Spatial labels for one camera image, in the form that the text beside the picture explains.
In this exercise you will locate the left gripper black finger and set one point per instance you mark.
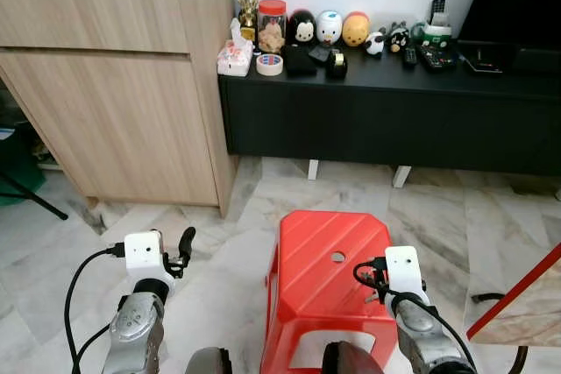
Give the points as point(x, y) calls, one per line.
point(187, 241)

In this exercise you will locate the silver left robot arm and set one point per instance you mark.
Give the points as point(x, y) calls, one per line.
point(136, 330)

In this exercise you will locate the red plastic stool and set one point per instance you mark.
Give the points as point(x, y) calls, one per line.
point(333, 278)

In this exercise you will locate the robot right leg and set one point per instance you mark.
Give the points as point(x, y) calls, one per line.
point(351, 361)

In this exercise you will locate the marble pattern folding table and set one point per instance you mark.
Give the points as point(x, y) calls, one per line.
point(526, 304)

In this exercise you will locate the black tripod leg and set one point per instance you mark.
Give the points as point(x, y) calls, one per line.
point(35, 201)

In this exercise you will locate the light wooden cabinet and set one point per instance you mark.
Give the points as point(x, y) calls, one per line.
point(105, 102)

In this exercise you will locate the black television console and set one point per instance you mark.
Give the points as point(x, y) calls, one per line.
point(394, 120)

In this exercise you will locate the green bin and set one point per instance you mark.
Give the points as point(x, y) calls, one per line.
point(17, 164)

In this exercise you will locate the pink tissue box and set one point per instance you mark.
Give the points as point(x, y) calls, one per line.
point(235, 57)

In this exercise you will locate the white tape roll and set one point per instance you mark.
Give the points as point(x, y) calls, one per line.
point(269, 64)

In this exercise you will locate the clear jar with red lid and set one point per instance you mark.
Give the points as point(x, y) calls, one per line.
point(272, 28)

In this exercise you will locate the small black remote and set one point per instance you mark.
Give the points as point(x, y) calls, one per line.
point(409, 57)

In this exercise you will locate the large black remote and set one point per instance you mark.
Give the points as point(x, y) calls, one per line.
point(436, 59)

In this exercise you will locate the small cow figurine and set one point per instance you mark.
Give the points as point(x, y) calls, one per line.
point(375, 44)

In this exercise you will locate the small black cat figurine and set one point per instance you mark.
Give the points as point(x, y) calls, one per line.
point(399, 37)

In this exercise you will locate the green and white mug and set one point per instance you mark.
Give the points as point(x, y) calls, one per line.
point(436, 37)

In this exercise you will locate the white round plush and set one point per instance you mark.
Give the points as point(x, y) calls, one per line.
point(330, 28)

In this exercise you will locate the yellow round plush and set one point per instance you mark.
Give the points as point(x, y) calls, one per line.
point(355, 31)

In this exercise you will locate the black handset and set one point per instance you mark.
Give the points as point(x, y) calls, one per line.
point(437, 9)

